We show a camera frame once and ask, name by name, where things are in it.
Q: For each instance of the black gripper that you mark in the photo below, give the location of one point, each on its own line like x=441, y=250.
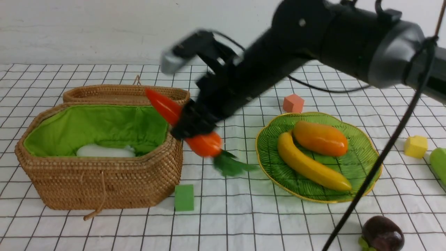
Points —
x=241, y=80

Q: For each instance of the orange carrot green leaves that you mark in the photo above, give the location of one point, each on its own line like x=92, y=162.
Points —
x=206, y=146

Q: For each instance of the orange yellow mango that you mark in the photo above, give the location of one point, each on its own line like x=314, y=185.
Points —
x=320, y=138

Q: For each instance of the yellow banana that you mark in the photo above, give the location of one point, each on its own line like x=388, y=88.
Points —
x=308, y=167

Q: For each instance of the white radish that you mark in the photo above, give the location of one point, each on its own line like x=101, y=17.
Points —
x=94, y=150

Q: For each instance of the dark purple mangosteen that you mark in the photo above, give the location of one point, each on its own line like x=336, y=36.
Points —
x=381, y=234

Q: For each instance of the light green gourd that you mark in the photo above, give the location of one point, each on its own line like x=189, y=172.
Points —
x=438, y=163

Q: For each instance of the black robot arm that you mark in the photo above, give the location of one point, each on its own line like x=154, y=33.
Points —
x=378, y=48

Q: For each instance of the orange foam cube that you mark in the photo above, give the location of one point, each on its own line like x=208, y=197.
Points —
x=293, y=104

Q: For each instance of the green foam cube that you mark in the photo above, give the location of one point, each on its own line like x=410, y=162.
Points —
x=184, y=197

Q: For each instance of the woven wicker basket lid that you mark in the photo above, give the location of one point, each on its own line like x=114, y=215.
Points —
x=123, y=94

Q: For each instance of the white black grid tablecloth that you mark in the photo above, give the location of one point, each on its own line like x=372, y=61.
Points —
x=248, y=213

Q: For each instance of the green glass leaf plate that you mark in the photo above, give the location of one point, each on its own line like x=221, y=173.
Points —
x=355, y=165

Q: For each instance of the woven wicker basket green lining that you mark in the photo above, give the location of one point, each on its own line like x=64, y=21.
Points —
x=64, y=181

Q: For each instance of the yellow foam cube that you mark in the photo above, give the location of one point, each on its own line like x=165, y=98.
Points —
x=415, y=146

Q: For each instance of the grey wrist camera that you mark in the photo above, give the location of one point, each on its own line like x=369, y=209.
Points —
x=200, y=43

